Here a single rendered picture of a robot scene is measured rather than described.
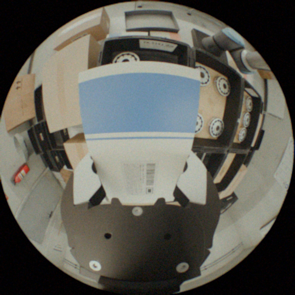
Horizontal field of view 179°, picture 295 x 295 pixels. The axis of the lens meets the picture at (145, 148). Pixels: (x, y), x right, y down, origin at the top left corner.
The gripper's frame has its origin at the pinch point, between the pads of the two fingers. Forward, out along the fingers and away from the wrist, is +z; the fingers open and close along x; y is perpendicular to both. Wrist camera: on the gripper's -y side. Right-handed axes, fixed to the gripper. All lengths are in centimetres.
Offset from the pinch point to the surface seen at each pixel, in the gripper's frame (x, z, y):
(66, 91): -29.7, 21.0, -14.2
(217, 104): 37.5, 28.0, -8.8
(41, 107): -117, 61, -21
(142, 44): 0.3, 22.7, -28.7
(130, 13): -7, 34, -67
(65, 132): -89, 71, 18
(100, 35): -23, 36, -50
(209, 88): 31.1, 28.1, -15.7
